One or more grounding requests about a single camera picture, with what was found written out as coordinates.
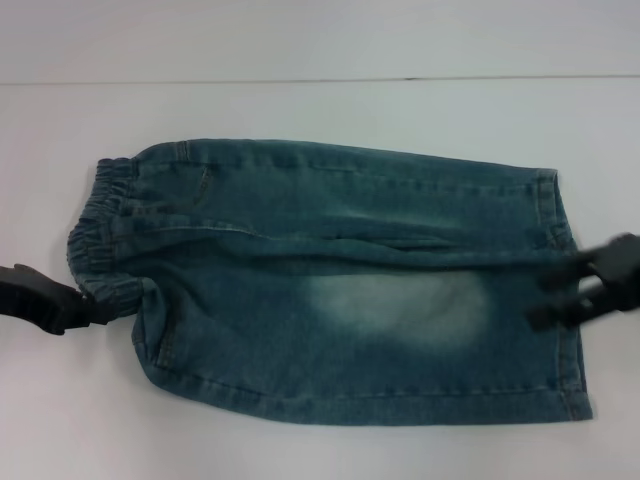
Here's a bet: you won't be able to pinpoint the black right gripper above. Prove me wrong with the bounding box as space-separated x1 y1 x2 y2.
529 232 640 332

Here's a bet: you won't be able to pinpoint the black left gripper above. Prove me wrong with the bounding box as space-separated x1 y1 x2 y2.
0 263 109 336

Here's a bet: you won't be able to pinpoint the blue denim shorts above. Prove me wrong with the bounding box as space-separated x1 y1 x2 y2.
66 138 594 422

